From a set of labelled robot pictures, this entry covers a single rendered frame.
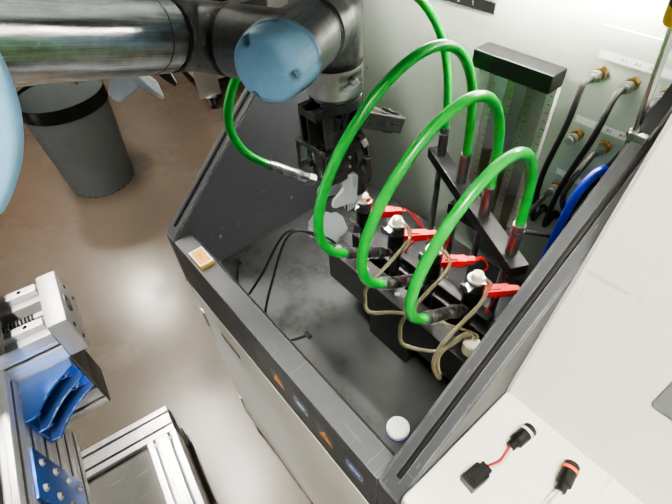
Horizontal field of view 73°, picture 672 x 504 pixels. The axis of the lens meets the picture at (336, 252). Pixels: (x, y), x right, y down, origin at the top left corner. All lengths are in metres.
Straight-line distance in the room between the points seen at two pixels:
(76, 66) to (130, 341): 1.78
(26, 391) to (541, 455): 0.83
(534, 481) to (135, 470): 1.21
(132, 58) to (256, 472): 1.46
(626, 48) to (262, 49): 0.50
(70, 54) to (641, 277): 0.57
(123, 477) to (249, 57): 1.36
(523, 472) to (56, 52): 0.67
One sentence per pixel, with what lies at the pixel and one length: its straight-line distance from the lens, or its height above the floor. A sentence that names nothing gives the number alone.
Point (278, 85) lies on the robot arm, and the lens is 0.48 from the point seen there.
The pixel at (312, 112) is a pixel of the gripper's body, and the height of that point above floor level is 1.31.
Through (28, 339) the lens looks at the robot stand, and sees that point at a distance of 0.94.
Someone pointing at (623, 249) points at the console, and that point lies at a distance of 0.57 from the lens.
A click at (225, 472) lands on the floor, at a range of 1.75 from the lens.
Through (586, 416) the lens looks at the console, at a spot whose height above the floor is 1.03.
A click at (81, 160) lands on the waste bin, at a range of 2.82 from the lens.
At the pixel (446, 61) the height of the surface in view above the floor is 1.28.
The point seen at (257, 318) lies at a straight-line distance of 0.83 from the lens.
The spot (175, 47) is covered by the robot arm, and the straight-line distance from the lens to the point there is 0.52.
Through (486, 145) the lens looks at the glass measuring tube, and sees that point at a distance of 0.90.
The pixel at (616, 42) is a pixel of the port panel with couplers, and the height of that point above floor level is 1.34.
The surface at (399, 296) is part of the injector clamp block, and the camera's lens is 0.80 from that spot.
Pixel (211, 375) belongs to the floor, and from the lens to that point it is 1.93.
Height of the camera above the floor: 1.61
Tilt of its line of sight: 46 degrees down
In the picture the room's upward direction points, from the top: 4 degrees counter-clockwise
